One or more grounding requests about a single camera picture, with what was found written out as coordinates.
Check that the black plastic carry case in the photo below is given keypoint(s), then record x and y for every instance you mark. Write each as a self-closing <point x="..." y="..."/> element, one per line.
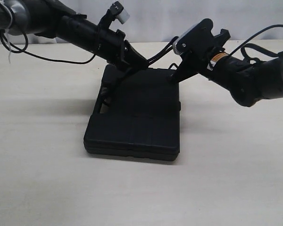
<point x="142" y="119"/>

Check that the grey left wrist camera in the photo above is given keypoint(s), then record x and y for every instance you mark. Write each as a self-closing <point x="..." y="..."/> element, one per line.
<point x="115" y="12"/>

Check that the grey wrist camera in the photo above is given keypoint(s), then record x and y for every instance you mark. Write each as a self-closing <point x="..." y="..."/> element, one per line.
<point x="197" y="39"/>
<point x="115" y="12"/>

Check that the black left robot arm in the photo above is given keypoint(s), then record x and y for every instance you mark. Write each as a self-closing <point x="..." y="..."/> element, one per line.
<point x="53" y="19"/>

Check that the white zip tie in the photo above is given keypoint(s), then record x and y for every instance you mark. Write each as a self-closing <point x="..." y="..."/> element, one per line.
<point x="6" y="30"/>

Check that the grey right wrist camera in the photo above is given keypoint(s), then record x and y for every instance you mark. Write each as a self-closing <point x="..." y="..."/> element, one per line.
<point x="197" y="39"/>

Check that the white backdrop curtain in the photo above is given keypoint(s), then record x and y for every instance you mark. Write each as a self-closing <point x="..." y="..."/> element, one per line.
<point x="160" y="20"/>

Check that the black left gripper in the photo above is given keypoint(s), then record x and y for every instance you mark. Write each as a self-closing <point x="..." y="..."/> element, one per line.
<point x="111" y="46"/>

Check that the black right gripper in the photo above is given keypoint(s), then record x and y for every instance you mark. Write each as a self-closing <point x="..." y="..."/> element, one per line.
<point x="191" y="64"/>

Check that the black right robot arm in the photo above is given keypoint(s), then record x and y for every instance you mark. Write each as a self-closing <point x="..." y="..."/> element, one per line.
<point x="248" y="81"/>

